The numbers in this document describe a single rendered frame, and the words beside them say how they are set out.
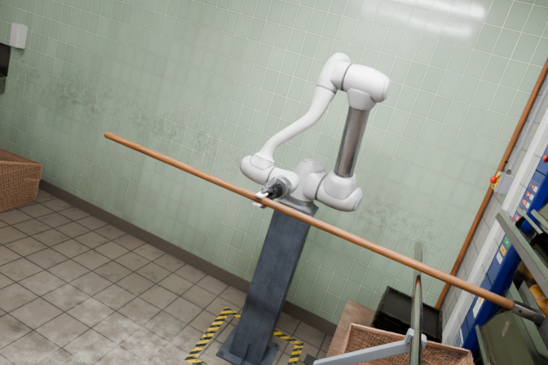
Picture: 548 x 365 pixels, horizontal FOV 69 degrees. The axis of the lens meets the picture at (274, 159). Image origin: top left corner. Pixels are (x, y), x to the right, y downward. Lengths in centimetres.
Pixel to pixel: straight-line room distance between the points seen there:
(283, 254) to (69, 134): 234
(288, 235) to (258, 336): 66
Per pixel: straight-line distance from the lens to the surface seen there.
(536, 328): 156
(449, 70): 262
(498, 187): 233
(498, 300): 154
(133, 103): 339
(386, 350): 119
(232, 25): 296
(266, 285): 235
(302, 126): 185
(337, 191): 203
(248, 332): 253
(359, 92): 180
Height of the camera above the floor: 172
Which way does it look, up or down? 14 degrees down
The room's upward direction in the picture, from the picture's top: 17 degrees clockwise
